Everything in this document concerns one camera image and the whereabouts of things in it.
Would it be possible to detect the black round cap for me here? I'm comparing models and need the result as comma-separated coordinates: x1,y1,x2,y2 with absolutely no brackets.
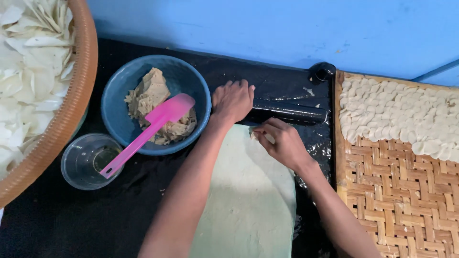
308,62,336,86

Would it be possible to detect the pink silicone spatula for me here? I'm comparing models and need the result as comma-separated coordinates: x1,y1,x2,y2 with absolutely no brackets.
99,93,196,179

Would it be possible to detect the brown woven basket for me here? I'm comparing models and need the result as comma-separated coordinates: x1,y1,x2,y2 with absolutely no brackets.
0,0,99,209

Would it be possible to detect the group of white dough rounds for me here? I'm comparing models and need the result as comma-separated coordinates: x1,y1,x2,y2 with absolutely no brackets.
339,78,459,164

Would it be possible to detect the pale rolled dough sheet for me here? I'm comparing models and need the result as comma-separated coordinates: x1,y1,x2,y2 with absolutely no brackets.
189,124,297,258

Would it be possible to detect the woven bamboo tray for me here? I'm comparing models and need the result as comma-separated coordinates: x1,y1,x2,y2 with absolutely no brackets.
333,70,459,258

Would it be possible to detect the black rolling pin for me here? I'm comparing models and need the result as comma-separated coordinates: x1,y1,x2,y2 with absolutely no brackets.
247,98,329,127

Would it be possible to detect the person's right hand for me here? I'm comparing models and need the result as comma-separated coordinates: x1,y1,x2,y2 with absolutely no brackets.
250,118,317,173

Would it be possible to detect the person's left hand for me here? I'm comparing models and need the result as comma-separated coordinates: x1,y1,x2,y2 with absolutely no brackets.
211,79,256,124

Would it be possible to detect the heap of white dough chips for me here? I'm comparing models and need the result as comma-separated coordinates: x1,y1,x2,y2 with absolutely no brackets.
0,0,77,180

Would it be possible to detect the beige filling paste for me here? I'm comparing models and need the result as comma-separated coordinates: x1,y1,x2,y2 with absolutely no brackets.
124,67,198,146

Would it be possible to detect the blue plastic bowl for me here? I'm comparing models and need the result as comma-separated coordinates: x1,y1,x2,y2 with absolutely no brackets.
100,54,212,156

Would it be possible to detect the clear plastic cup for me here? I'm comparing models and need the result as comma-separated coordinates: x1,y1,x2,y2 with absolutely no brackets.
60,133,125,191

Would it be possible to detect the black plastic table sheet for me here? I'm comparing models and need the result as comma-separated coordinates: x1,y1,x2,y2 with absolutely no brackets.
0,38,336,258

